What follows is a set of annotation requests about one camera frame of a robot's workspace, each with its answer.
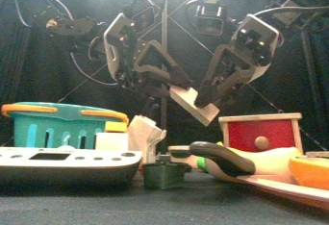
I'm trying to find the orange toy fruit half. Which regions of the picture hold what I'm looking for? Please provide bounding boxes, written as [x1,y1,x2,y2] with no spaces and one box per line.
[288,156,329,190]

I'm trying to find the black mounted camera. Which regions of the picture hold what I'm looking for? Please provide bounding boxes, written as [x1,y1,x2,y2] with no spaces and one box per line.
[193,0,228,38]

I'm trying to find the white toy rice block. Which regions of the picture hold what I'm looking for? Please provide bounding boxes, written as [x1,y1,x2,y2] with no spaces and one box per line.
[169,86,221,128]

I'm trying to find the teal basket with orange handles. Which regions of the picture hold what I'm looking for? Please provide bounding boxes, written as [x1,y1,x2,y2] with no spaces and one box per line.
[0,101,130,150]

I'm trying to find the black and cream toy utensil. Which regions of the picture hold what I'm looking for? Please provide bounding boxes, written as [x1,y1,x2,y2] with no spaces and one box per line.
[188,140,304,185]

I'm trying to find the yellow toy block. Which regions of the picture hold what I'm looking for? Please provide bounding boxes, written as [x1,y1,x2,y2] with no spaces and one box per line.
[105,120,129,134]

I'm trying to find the grey cable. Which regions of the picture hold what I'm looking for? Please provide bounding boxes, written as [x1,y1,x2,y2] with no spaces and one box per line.
[252,5,329,19]

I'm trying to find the white kitchen scale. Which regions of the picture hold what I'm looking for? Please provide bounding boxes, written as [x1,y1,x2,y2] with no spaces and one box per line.
[0,146,145,187]

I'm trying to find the green toy piece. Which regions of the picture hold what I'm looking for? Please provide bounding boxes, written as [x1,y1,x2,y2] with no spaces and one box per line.
[196,157,212,173]

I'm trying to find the small dark green toy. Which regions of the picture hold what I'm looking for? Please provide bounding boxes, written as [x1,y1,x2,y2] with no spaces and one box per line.
[142,161,193,191]

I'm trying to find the black vertical frame rod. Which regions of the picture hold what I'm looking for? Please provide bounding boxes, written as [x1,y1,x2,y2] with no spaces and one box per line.
[161,0,169,155]

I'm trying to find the red wooden drawer box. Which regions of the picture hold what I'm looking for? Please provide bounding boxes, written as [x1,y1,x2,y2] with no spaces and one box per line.
[217,112,305,155]

